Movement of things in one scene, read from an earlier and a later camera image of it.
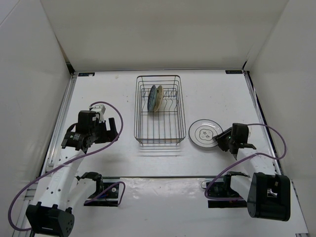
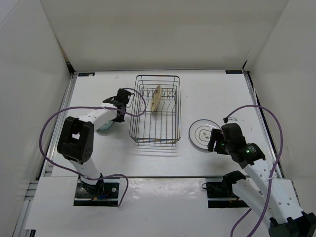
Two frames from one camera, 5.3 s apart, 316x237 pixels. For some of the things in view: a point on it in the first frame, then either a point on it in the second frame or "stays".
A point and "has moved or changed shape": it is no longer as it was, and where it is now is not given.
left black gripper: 108,136 -> 119,119
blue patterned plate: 152,98 has moved or changed shape
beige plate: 159,95 stays
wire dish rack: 159,112 stays
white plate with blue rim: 201,133 stays
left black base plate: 112,193 stays
